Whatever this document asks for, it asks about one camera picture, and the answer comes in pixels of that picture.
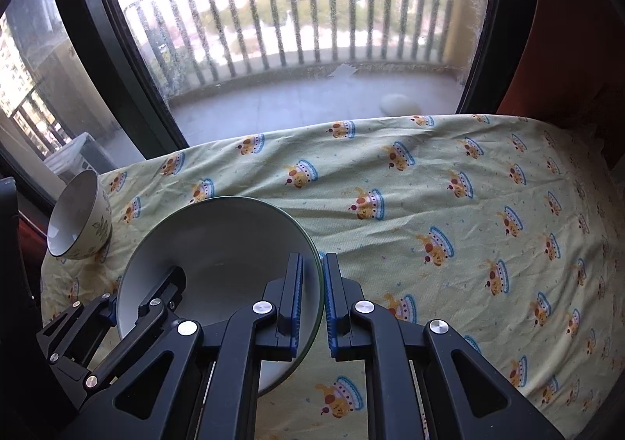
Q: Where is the outdoor air conditioner unit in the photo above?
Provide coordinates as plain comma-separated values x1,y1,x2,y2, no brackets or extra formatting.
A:
44,132,115,187

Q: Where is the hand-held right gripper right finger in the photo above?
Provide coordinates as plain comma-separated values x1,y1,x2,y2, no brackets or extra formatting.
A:
322,253,567,440

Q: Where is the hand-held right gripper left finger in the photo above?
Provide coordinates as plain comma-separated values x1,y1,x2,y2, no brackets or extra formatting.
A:
61,253,307,440

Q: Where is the yellow printed tablecloth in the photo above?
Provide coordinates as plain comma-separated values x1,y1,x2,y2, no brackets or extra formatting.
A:
39,113,625,440

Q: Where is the balcony railing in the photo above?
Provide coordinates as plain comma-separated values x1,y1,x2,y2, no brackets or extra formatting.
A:
124,0,464,94

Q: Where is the reddish brown wooden panel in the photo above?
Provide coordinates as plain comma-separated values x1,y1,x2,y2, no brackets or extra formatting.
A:
493,0,625,167

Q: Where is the black upright board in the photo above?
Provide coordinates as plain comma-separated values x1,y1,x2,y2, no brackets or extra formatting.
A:
0,176,37,304

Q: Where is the white rounded object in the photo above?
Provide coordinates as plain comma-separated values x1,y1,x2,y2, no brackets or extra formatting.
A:
380,93,421,115

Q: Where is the cream floral bowl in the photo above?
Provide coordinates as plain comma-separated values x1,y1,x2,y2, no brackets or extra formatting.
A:
46,169,113,260
116,196,324,397

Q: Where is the black window frame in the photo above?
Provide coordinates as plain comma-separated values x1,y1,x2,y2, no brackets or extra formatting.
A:
46,0,543,162

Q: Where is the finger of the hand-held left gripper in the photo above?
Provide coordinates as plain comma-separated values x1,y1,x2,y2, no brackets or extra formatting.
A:
35,294,120,367
82,268,188,391

